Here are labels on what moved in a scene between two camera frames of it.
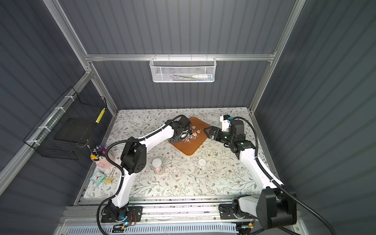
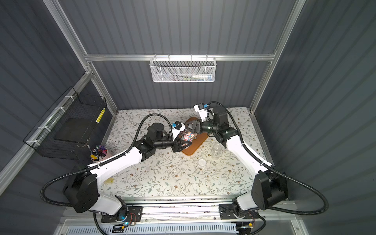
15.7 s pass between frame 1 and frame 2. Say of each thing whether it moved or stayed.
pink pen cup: stayed
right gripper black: moved
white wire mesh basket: stayed
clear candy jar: moved
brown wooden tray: stayed
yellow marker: stayed
